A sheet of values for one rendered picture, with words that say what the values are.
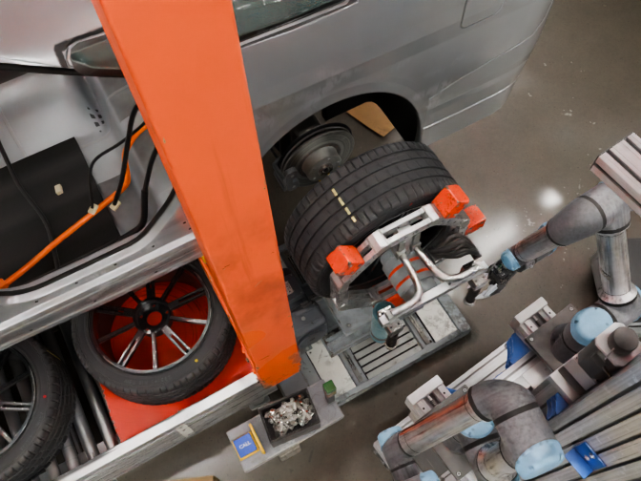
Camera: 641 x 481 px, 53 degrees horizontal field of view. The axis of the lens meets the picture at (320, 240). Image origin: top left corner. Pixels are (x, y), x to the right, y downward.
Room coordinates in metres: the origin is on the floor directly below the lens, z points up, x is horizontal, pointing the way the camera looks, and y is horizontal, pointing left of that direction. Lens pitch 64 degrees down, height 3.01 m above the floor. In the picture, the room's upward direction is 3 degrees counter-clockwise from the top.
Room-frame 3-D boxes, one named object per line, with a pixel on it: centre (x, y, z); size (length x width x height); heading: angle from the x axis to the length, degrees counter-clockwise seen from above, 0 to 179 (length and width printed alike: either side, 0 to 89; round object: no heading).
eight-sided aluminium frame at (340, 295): (0.97, -0.28, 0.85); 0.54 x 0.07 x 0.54; 116
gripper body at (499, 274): (0.90, -0.66, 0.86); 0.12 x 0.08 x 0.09; 120
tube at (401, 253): (0.81, -0.25, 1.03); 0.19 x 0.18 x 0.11; 26
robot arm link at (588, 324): (0.63, -0.85, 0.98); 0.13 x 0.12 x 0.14; 120
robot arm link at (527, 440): (0.23, -0.47, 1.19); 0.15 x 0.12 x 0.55; 18
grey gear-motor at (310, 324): (1.04, 0.15, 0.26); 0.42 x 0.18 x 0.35; 26
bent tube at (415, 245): (0.90, -0.42, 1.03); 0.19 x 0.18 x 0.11; 26
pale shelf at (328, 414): (0.48, 0.17, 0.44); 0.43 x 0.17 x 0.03; 116
